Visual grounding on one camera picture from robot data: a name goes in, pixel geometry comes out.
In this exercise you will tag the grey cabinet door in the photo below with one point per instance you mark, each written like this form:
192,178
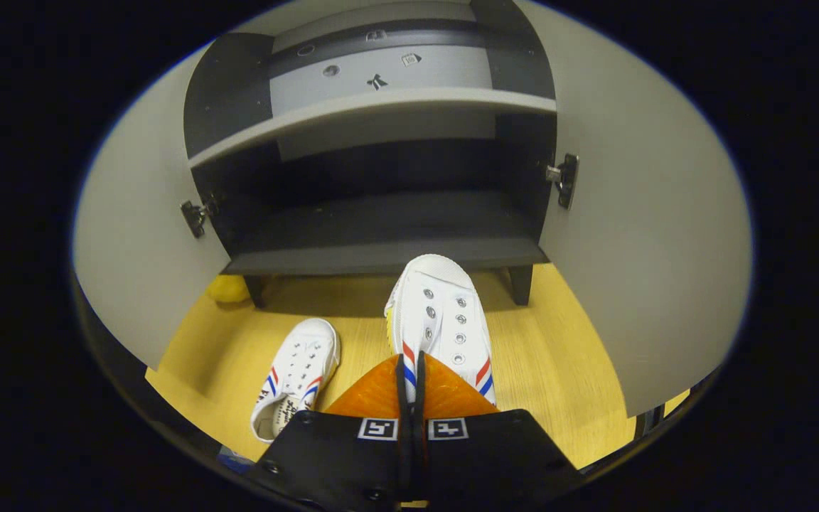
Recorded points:
139,249
637,235

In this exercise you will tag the white striped canvas shoe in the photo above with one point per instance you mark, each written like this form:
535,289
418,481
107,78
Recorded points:
303,363
445,299

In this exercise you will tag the yellow round object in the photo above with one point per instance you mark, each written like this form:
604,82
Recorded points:
228,289

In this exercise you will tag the metal door hinge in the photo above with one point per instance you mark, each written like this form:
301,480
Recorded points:
195,217
566,178

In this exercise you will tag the grey shoe cabinet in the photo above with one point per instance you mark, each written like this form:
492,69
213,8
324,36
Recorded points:
381,227

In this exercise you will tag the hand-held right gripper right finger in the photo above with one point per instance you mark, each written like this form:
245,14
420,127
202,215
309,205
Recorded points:
480,455

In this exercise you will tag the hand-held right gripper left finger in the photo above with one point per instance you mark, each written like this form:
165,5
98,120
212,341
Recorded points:
338,455

